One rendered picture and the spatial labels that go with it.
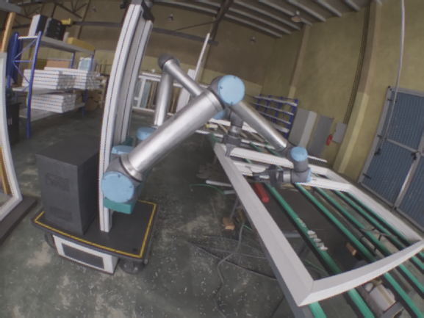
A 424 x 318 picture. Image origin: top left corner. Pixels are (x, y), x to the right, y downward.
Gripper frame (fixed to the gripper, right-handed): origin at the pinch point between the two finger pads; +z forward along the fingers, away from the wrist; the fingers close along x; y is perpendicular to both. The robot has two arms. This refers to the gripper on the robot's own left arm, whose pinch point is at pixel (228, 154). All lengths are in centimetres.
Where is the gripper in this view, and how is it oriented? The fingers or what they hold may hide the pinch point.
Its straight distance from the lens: 145.4
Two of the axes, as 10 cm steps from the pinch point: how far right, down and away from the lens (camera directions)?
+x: 9.5, 1.8, 2.4
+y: 1.6, 3.5, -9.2
